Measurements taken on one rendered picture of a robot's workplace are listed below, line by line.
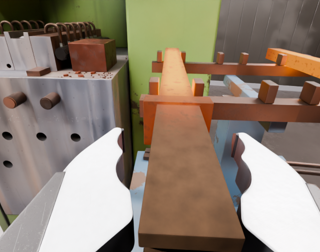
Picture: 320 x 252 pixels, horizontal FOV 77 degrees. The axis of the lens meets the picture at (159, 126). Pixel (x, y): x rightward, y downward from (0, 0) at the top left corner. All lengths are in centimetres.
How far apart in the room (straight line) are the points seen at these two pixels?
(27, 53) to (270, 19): 356
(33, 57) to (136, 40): 27
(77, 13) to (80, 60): 52
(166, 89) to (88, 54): 37
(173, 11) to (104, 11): 44
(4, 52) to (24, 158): 27
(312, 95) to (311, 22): 378
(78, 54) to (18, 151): 30
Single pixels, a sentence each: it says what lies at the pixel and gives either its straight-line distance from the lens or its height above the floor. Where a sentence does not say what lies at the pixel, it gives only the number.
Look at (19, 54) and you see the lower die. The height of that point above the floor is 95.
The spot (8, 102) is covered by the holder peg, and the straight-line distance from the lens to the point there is 53.
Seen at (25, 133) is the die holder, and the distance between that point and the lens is 60.
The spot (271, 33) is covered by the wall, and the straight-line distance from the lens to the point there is 386.
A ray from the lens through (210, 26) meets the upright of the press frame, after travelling 65.
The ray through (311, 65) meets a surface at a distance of 42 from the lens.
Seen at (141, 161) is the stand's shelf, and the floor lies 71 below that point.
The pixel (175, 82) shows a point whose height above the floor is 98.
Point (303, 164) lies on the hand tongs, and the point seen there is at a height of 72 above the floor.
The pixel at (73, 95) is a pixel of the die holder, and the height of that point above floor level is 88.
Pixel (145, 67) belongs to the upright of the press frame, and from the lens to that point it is 65.
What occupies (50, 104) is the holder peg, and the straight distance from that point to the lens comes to 48.
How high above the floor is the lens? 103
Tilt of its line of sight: 28 degrees down
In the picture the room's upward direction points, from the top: 1 degrees clockwise
